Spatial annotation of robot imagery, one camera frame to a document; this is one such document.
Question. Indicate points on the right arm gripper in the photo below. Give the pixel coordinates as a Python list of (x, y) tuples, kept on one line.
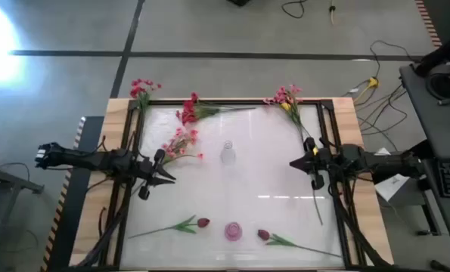
[(319, 162)]

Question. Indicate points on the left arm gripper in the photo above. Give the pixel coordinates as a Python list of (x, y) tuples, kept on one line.
[(149, 170)]

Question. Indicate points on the pink flower bunch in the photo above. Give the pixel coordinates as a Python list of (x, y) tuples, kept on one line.
[(179, 141), (283, 96)]

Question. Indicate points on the yellow tulip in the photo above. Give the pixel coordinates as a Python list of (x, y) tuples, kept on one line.
[(317, 208), (285, 107)]

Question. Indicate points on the dark red tulip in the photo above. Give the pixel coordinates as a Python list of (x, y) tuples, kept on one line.
[(263, 234), (203, 222)]

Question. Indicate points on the red flower bunch long stem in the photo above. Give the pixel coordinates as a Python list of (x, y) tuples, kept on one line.
[(188, 111)]

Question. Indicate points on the pink glass vase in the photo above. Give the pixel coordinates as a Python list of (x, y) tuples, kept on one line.
[(233, 231)]

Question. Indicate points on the red flower bunch short stem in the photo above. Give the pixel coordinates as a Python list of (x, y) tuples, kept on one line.
[(137, 90)]

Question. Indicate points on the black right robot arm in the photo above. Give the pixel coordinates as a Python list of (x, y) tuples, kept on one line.
[(383, 162)]

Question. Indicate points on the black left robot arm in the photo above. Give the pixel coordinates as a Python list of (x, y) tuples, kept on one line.
[(81, 158)]

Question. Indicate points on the clear glass vase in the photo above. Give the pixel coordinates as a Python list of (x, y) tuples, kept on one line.
[(228, 155)]

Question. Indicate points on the white table mat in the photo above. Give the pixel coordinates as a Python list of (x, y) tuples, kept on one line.
[(247, 189)]

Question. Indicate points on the black floor mat striped edge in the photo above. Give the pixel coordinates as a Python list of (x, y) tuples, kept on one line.
[(81, 189)]

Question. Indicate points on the white paper box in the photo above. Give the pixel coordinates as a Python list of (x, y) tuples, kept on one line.
[(393, 185)]

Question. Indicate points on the grey side desk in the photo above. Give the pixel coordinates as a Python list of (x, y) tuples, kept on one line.
[(436, 124)]

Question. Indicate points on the grey metal stand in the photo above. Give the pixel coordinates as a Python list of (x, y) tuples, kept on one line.
[(5, 181)]

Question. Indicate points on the black object at floor edge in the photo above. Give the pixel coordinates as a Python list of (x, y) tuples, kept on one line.
[(239, 2)]

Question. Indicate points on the black slanted pole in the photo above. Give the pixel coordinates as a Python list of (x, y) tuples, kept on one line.
[(442, 47)]

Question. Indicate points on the dark mat with striped edge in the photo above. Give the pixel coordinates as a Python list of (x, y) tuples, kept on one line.
[(447, 15)]

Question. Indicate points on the black metal table frame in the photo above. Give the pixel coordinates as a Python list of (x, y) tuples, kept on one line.
[(239, 102)]

